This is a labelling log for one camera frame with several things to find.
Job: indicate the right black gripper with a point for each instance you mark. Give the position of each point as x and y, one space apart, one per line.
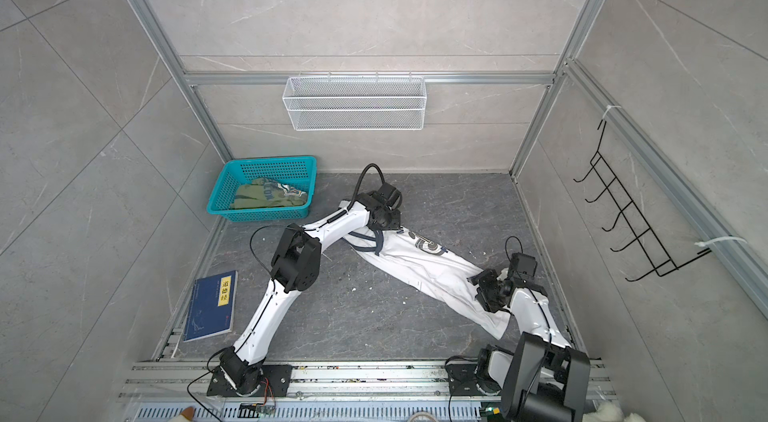
485 277

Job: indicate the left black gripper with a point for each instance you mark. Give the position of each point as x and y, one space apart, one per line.
397 223

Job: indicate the white tank top navy trim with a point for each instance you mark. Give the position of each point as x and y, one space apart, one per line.
431 269

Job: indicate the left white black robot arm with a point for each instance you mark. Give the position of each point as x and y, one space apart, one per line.
294 268

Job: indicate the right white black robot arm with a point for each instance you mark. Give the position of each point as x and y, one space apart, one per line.
544 378

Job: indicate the green camouflage tank top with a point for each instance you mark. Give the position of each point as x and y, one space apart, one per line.
265 192

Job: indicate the teal plastic basket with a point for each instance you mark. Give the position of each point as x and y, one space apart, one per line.
298 171

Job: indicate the white plush toy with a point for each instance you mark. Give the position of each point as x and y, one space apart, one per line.
610 412

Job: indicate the blue book yellow label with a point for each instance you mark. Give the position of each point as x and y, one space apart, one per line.
211 309

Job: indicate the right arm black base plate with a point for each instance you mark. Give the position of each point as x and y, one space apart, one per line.
464 382

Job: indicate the white wire mesh shelf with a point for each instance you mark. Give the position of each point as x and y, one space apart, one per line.
349 103

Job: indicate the black wire hook rack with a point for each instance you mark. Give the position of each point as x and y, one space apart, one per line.
629 215

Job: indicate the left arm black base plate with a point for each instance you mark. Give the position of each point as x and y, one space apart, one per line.
270 381

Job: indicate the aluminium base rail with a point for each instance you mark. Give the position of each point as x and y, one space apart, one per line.
318 391

